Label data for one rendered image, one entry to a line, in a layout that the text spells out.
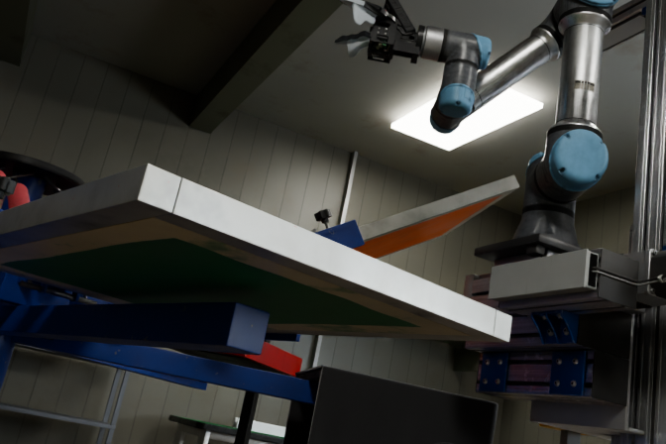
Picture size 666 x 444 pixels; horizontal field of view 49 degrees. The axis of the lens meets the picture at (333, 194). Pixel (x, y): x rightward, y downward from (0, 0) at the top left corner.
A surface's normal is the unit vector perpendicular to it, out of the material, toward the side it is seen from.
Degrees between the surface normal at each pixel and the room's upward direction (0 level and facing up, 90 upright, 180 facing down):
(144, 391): 90
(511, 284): 90
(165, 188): 90
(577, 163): 98
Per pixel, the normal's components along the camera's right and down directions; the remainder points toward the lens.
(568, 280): -0.88, -0.30
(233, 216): 0.65, -0.12
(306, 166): 0.44, -0.21
